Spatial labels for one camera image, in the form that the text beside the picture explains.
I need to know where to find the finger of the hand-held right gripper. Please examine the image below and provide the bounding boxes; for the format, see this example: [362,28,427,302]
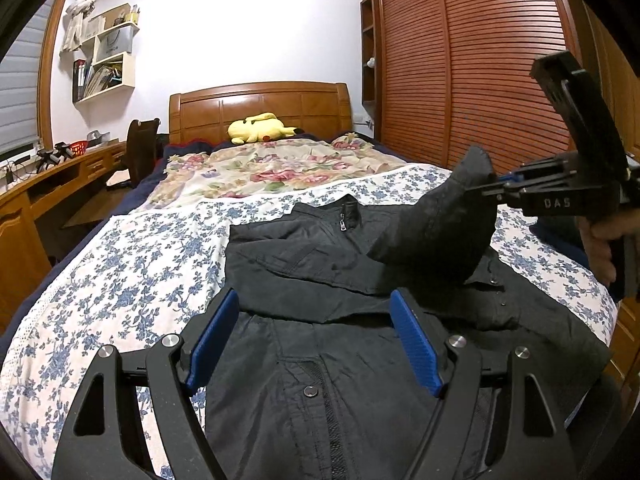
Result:
[495,157,567,185]
[481,183,523,202]

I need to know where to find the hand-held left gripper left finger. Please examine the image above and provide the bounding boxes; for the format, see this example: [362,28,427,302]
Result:
[52,287,241,480]

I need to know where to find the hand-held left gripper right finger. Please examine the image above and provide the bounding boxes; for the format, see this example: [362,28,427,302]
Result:
[389,289,583,480]

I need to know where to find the black jacket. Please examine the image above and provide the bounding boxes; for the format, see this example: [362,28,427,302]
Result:
[205,145,613,480]

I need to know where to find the person's right hand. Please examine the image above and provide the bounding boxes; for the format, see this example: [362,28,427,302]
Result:
[580,210,640,286]

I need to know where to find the wooden door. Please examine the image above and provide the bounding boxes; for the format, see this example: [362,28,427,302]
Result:
[575,0,640,156]

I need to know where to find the wooden bed with floral bedding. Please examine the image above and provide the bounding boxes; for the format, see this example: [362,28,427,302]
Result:
[0,162,621,480]

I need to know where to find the wooden louvered wardrobe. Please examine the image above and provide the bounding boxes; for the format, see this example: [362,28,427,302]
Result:
[359,0,601,196]

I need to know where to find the wooden pull-out board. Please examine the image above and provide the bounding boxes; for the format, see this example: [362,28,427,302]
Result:
[61,187,132,230]

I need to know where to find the pink floral quilt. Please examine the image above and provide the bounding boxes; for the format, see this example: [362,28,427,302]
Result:
[142,132,406,211]

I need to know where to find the dark brown chair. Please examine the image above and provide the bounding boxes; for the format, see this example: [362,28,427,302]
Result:
[107,118,162,191]

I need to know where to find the yellow plush toy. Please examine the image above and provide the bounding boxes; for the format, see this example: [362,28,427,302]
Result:
[228,112,296,145]

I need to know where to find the wooden bed headboard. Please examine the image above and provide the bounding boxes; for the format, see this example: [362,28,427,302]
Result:
[168,81,351,147]

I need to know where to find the wooden desk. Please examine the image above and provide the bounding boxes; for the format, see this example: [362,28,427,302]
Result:
[0,139,128,331]

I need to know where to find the black tools on desk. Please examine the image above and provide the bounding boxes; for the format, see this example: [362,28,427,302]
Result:
[37,142,74,164]

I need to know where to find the stack of papers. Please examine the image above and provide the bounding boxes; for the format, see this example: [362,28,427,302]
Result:
[85,62,124,97]

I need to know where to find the row of binders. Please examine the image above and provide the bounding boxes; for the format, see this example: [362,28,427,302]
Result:
[73,59,91,102]

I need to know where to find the white paper bag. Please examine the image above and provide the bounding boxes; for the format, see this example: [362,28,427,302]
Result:
[95,27,134,63]

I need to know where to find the grey window blind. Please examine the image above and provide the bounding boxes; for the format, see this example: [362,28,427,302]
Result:
[0,5,53,153]

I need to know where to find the beige tied curtain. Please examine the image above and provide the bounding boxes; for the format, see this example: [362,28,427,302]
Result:
[60,0,126,53]

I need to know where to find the white wall shelf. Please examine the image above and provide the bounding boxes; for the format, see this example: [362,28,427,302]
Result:
[72,4,141,105]

